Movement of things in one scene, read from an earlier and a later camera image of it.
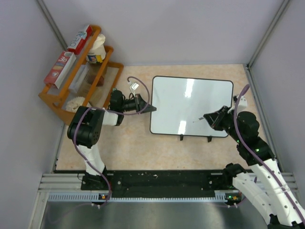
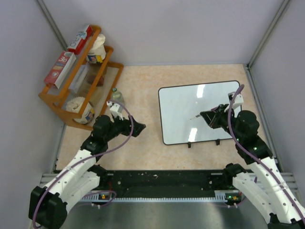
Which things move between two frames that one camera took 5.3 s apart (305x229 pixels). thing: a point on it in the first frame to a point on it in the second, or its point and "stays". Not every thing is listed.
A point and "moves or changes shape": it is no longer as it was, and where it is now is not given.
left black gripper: (142, 107) to (126, 124)
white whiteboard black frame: (181, 103) moves or changes shape
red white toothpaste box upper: (77, 45) stays
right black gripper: (214, 119) stays
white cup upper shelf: (97, 52) stays
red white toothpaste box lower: (60, 70) stays
